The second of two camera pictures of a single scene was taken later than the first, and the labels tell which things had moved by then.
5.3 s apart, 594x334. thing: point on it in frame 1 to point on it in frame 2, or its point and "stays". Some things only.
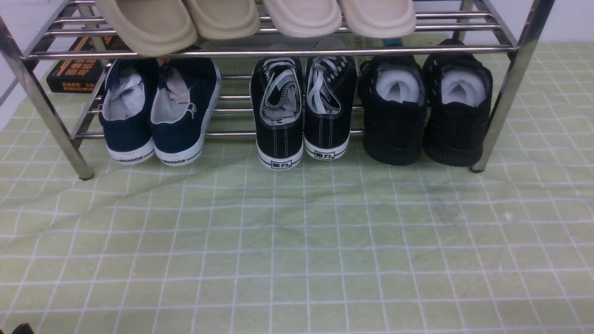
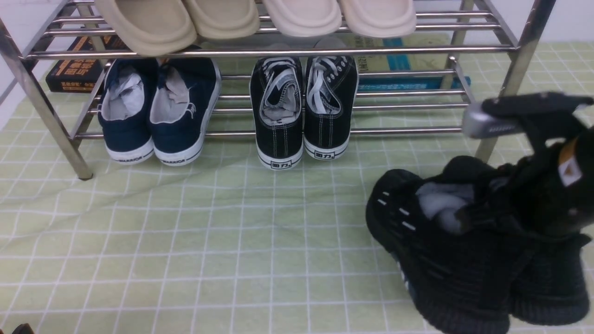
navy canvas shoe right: x=184 y=92 stays
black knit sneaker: x=394 y=99 to x=444 y=236
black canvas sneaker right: x=331 y=96 stays
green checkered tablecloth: x=340 y=246 stays
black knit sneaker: x=457 y=98 to x=549 y=284
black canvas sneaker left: x=277 y=97 stays
